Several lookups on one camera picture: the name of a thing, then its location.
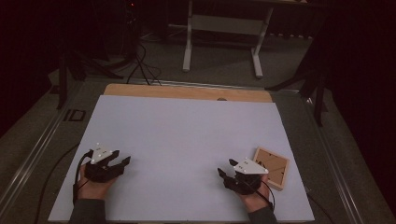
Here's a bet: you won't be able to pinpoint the black floor cable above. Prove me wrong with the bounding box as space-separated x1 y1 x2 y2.
33 142 81 224

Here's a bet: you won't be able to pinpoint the black floor cables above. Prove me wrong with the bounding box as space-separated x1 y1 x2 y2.
125 41 163 87

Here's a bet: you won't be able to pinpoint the person's left hand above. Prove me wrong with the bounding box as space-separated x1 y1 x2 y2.
77 163 119 201

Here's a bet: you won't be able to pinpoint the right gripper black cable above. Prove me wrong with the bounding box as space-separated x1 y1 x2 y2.
246 179 276 210

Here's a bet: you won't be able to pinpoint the metal floor rail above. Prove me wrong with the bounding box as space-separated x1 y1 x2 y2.
303 94 366 224
0 81 86 213

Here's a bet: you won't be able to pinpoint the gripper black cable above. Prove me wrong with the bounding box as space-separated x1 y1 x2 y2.
246 179 276 210
72 149 94 205

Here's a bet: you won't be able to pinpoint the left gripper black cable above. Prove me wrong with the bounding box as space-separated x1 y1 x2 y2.
72 149 94 205

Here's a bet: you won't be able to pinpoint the white metal table frame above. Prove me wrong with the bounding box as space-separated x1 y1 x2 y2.
181 0 276 79

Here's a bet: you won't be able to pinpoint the person's right hand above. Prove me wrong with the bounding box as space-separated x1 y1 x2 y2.
237 173 273 215

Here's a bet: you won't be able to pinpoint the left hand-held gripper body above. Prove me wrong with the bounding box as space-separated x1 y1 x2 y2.
84 142 125 184

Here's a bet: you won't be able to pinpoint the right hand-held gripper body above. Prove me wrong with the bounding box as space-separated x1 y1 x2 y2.
224 157 270 196

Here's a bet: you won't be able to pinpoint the wooden picture frame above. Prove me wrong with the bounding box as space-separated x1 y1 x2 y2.
252 146 290 191

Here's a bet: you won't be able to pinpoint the black metal stand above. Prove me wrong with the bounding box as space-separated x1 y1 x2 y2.
55 46 125 110
265 59 332 127

